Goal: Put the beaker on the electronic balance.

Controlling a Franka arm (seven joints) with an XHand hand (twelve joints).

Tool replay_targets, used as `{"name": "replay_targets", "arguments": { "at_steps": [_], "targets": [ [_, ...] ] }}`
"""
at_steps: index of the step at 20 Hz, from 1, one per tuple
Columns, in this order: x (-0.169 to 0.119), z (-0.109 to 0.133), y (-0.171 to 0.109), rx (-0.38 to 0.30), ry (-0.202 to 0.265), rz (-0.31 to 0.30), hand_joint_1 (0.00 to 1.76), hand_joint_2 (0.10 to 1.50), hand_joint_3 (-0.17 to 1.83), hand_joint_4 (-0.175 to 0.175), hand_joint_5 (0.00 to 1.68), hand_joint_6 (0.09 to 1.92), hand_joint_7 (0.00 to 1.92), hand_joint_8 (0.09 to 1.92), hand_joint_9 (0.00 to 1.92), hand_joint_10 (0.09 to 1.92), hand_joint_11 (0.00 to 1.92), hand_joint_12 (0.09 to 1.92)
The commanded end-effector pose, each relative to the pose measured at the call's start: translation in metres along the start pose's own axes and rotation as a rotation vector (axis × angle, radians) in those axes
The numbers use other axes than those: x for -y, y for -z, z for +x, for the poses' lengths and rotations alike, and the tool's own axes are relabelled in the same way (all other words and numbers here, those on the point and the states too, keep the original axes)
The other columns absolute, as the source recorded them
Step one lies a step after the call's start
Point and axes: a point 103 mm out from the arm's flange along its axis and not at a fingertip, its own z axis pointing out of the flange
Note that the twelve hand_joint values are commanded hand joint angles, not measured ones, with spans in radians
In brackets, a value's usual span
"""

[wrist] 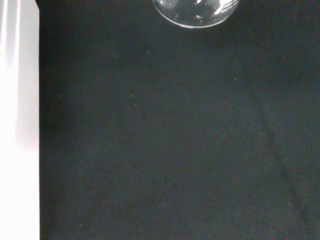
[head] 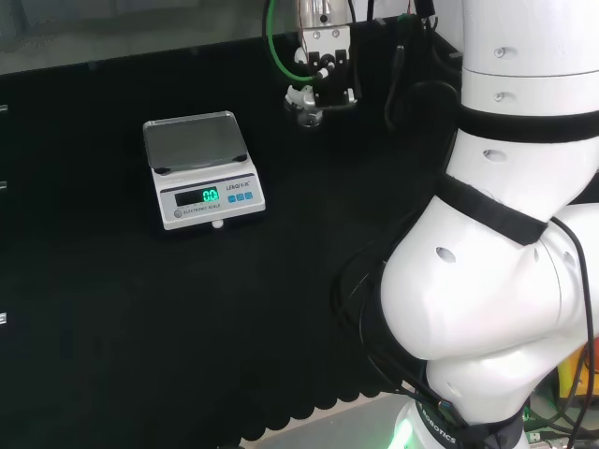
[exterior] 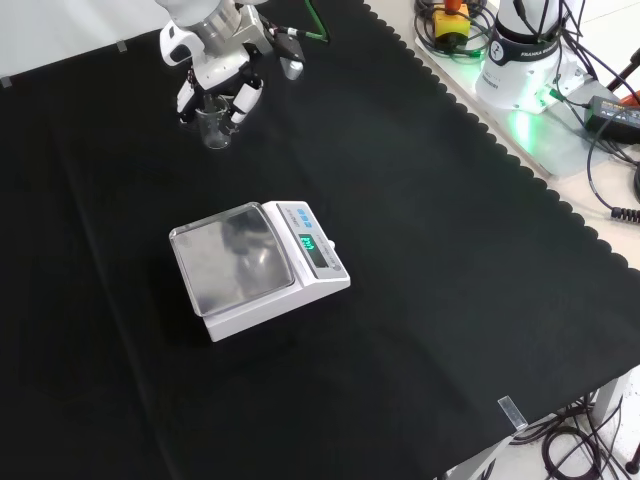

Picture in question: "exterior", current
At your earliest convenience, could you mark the wrist camera with black bracket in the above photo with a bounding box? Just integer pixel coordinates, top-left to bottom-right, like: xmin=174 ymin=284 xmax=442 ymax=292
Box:
xmin=267 ymin=25 xmax=306 ymax=81

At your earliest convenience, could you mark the black power adapter brick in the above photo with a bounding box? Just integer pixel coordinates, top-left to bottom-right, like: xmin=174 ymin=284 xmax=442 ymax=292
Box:
xmin=583 ymin=94 xmax=640 ymax=145

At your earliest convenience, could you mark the grey metal base plate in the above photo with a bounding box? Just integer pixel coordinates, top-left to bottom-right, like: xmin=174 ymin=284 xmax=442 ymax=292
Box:
xmin=413 ymin=19 xmax=640 ymax=178

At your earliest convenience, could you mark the white electronic balance steel pan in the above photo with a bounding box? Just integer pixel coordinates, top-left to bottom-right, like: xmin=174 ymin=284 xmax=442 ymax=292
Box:
xmin=168 ymin=200 xmax=352 ymax=344

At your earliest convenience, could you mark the small clear glass beaker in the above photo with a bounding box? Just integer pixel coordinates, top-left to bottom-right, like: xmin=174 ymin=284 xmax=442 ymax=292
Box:
xmin=195 ymin=96 xmax=234 ymax=151

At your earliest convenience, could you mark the grey table leg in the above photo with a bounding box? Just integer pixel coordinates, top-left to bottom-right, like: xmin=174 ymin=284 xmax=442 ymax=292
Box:
xmin=592 ymin=374 xmax=630 ymax=427

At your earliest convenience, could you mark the clear tape strip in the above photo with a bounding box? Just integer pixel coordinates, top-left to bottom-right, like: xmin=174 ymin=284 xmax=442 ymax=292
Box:
xmin=497 ymin=395 xmax=529 ymax=431

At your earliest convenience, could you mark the black bench cloth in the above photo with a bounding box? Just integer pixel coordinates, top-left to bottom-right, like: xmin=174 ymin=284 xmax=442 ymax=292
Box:
xmin=0 ymin=0 xmax=640 ymax=480

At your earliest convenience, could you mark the yellow emergency stop button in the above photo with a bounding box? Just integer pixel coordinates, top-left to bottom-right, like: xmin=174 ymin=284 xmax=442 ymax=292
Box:
xmin=431 ymin=0 xmax=472 ymax=45

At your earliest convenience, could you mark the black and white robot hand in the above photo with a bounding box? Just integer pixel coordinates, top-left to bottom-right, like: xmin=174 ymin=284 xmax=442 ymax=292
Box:
xmin=159 ymin=12 xmax=275 ymax=132

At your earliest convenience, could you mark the green cable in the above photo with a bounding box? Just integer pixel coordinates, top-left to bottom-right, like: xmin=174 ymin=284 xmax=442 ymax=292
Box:
xmin=284 ymin=0 xmax=332 ymax=43

